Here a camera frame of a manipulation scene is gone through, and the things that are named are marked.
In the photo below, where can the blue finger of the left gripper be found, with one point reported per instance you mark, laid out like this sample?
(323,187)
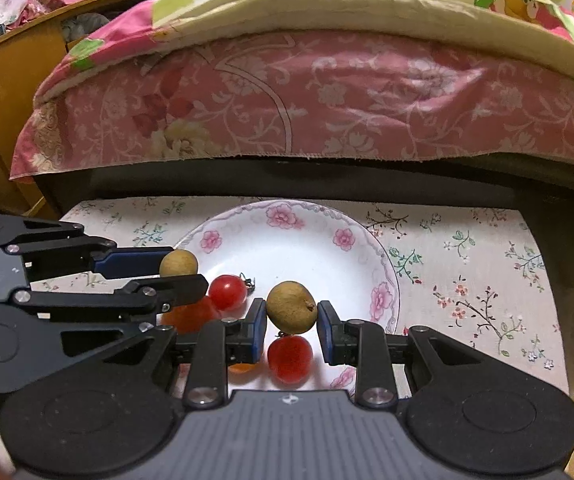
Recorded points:
(129,262)

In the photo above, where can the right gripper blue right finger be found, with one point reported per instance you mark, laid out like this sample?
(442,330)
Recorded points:
(362,345)

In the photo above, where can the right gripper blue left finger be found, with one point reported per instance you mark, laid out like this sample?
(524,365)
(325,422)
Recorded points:
(217,346)

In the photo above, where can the small smooth orange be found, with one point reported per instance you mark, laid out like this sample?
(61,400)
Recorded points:
(241,368)

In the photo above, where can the large red tomato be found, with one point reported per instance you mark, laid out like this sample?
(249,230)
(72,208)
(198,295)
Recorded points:
(191,318)

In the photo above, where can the longan fruit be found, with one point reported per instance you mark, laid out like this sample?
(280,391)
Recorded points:
(291,308)
(177,263)

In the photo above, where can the cherry tomato with stem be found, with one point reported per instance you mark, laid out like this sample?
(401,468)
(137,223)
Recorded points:
(230,292)

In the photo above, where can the white floral plate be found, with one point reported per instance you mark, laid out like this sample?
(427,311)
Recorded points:
(332,255)

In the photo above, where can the floral tablecloth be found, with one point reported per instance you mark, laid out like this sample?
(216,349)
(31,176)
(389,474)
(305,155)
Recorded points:
(475,274)

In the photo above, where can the pink floral bed sheet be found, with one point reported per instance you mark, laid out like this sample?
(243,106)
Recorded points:
(115,100)

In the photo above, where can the wooden cabinet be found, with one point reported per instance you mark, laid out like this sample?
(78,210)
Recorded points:
(28,55)

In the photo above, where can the yellow green quilt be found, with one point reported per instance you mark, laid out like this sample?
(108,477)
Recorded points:
(537,31)

